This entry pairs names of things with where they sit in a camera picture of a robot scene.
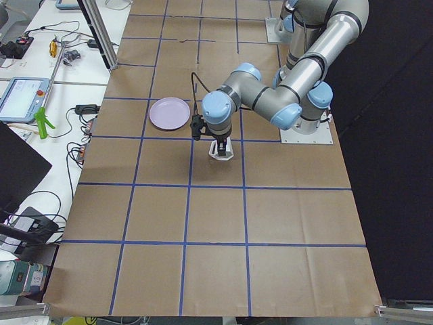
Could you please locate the yellow tool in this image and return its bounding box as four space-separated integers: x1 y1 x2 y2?
49 39 58 58

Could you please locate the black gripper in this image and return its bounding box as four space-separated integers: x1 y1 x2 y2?
214 134 228 156

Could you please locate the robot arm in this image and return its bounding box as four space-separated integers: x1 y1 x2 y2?
202 1 369 157

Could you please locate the long metal rod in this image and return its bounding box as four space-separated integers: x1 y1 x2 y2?
41 41 66 108

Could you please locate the green plastic clamp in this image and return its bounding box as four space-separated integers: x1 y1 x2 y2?
34 106 55 139

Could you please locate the black monitor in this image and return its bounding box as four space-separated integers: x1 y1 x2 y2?
1 123 52 222

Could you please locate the black power adapter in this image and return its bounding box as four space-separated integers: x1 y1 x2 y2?
74 104 100 115

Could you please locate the aluminium frame post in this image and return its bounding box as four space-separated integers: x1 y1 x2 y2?
77 0 118 70

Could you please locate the lilac plate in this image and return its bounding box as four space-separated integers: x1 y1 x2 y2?
149 97 190 131

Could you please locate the teach pendant tablet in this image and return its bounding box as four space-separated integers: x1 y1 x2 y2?
1 77 50 123

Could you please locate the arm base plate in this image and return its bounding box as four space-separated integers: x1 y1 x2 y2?
265 18 292 44
279 109 334 146

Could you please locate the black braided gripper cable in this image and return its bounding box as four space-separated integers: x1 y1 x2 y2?
189 71 212 142

